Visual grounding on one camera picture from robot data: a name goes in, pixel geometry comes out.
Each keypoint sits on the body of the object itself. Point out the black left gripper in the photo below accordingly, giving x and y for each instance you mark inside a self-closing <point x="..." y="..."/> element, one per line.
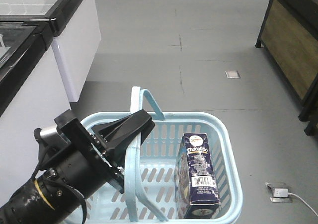
<point x="68" y="153"/>

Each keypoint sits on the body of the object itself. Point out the light blue shopping basket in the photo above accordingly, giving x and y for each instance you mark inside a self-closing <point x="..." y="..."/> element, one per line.
<point x="149" y="173"/>

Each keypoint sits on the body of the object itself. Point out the dark blue cookie box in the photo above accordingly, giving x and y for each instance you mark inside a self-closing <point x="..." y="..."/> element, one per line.
<point x="196" y="191"/>

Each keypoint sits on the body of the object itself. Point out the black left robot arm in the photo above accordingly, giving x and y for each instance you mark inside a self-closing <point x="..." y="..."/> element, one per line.
<point x="41" y="201"/>

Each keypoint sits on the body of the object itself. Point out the near white chest freezer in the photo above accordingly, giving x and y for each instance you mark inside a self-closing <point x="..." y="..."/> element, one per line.
<point x="32" y="94"/>

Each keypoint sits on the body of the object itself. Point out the white chest freezer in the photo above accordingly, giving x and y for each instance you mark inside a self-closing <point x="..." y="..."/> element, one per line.
<point x="32" y="94"/>
<point x="75" y="27"/>

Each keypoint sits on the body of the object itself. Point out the far white chest freezer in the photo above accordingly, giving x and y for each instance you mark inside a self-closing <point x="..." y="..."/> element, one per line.
<point x="75" y="27"/>

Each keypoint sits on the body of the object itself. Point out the far steel floor socket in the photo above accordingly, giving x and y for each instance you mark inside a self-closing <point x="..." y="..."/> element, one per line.
<point x="232" y="74"/>

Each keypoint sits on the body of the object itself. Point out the white power adapter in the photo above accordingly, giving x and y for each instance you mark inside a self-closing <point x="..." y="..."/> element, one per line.
<point x="280" y="192"/>

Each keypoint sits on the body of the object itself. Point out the open floor socket box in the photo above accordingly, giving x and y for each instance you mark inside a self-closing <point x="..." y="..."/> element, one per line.
<point x="270" y="185"/>

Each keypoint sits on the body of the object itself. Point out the dark wooden display stand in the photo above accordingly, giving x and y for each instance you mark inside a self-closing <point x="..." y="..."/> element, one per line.
<point x="289" y="33"/>

